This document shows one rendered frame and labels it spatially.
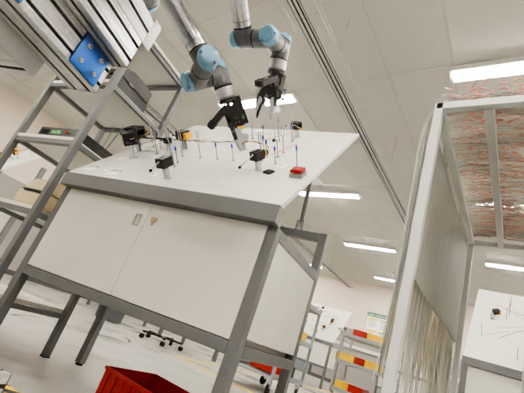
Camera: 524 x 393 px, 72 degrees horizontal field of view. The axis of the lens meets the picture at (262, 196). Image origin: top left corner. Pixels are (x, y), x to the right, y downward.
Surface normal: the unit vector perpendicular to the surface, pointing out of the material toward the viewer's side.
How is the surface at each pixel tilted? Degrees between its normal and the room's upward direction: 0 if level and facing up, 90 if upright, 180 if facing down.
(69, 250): 90
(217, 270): 90
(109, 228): 90
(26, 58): 90
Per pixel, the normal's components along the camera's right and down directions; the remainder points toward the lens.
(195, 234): -0.36, -0.46
